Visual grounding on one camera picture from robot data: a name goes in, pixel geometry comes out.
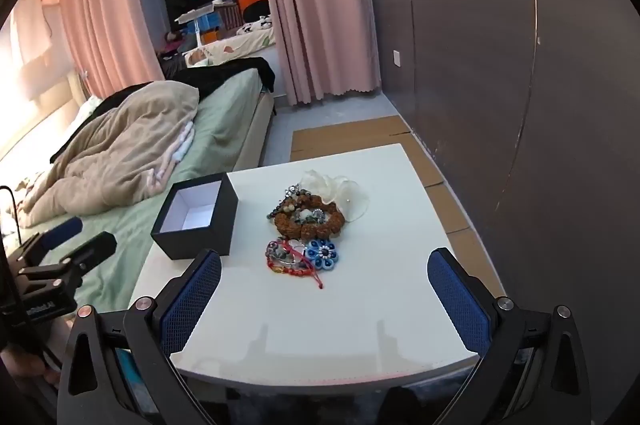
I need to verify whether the black cloth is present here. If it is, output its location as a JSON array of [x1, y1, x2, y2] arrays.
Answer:
[[167, 57, 276, 94]]

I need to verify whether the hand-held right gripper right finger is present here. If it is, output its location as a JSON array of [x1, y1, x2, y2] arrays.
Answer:
[[426, 248, 593, 425]]

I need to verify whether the bed with green sheet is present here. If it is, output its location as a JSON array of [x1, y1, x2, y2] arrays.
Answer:
[[0, 67, 276, 321]]

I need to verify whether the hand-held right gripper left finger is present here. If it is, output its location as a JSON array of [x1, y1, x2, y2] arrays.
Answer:
[[56, 249, 223, 425]]

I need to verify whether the pink curtain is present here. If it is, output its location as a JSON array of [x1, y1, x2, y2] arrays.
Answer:
[[57, 0, 166, 100], [252, 0, 383, 106]]

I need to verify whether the beige padded headboard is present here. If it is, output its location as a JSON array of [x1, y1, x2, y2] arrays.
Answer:
[[0, 70, 87, 162]]

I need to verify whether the red string bracelet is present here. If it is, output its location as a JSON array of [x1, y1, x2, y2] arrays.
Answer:
[[265, 240, 325, 290]]

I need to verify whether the brown carved bead bracelet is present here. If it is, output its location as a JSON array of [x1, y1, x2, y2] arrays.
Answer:
[[274, 195, 347, 238]]

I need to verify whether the blue beaded flower ornament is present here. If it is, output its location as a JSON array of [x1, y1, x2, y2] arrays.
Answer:
[[305, 239, 341, 271]]

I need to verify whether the clear glass bead bracelet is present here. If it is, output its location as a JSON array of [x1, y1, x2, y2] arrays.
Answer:
[[266, 186, 321, 226]]

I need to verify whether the beige blanket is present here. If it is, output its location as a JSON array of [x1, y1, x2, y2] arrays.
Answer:
[[15, 81, 201, 228]]

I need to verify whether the person's left hand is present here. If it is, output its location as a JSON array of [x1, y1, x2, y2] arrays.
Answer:
[[0, 346, 63, 388]]

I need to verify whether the black square gift box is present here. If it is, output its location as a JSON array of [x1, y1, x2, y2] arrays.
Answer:
[[151, 172, 238, 261]]

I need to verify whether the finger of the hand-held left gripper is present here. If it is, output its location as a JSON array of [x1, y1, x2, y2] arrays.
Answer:
[[12, 216, 84, 262], [20, 231, 118, 291]]

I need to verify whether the printed blanket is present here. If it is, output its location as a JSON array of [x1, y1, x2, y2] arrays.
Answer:
[[185, 17, 278, 68]]

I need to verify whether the cardboard floor sheet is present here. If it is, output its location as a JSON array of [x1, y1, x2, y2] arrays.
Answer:
[[291, 115, 506, 301]]

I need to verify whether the white flower hair accessory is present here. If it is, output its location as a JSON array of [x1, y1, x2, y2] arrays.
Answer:
[[299, 170, 372, 223]]

